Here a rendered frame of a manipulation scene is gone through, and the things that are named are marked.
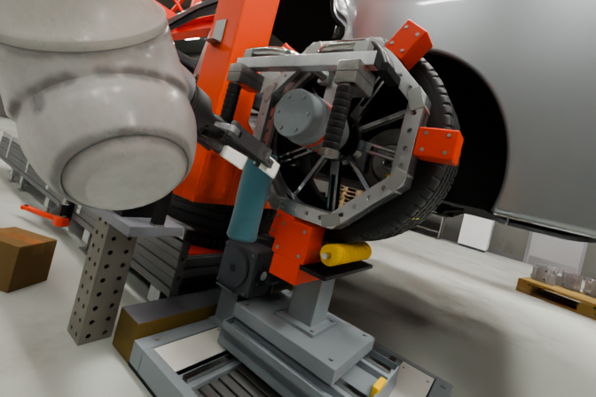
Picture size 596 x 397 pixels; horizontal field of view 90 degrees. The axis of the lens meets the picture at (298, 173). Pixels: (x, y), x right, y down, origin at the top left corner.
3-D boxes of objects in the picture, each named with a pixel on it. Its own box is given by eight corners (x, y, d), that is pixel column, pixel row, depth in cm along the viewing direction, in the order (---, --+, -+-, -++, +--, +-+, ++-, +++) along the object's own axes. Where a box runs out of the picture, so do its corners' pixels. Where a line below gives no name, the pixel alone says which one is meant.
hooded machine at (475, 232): (487, 252, 823) (499, 203, 825) (486, 253, 771) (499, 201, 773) (458, 244, 863) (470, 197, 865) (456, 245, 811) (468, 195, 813)
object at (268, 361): (394, 390, 99) (401, 361, 100) (348, 456, 70) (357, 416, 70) (281, 318, 129) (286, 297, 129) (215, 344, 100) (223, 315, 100)
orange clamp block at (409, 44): (408, 73, 82) (434, 46, 80) (399, 59, 76) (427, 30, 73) (391, 59, 86) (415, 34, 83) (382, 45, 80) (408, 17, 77)
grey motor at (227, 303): (301, 316, 136) (319, 242, 136) (232, 346, 102) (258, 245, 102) (271, 299, 146) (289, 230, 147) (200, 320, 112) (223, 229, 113)
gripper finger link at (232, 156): (221, 155, 57) (218, 154, 57) (242, 170, 62) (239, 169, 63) (228, 142, 57) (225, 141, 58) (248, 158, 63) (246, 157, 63)
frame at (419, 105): (396, 249, 76) (448, 43, 76) (388, 251, 70) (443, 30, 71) (248, 198, 108) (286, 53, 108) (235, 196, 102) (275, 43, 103)
